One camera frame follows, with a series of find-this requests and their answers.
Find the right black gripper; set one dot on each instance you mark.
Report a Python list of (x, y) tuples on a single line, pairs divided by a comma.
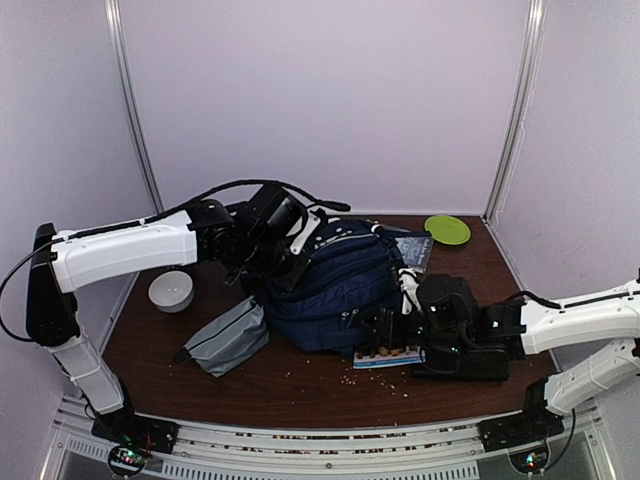
[(387, 319)]

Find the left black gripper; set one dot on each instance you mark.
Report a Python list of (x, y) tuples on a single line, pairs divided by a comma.
[(290, 279)]

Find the navy blue backpack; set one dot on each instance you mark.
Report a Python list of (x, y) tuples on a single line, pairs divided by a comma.
[(354, 268)]

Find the grey pencil pouch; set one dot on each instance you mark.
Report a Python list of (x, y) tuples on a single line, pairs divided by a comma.
[(227, 341)]

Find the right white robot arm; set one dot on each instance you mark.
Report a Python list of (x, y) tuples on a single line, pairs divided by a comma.
[(525, 324)]

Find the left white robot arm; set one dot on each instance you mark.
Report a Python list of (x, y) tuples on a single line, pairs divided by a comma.
[(199, 230)]

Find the dog cover book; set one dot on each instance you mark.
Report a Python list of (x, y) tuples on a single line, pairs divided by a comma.
[(385, 358)]

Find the black leather case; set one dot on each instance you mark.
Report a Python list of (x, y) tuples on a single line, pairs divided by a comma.
[(460, 363)]

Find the blue hardcover book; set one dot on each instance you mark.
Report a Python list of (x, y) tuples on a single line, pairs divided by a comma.
[(415, 251)]

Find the white ceramic bowl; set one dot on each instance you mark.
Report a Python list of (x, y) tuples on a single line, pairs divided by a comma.
[(171, 292)]

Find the green plate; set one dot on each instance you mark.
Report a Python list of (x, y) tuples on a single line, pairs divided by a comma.
[(448, 230)]

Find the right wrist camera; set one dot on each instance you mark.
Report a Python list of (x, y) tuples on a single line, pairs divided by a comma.
[(409, 281)]

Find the front aluminium rail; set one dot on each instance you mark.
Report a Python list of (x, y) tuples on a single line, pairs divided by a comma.
[(443, 450)]

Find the left metal frame post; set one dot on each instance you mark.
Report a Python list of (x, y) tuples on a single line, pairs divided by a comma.
[(118, 42)]

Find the metal frame post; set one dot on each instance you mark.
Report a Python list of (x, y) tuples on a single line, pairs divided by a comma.
[(523, 94), (118, 42)]

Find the right metal frame post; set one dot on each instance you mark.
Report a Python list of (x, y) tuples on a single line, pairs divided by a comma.
[(523, 94)]

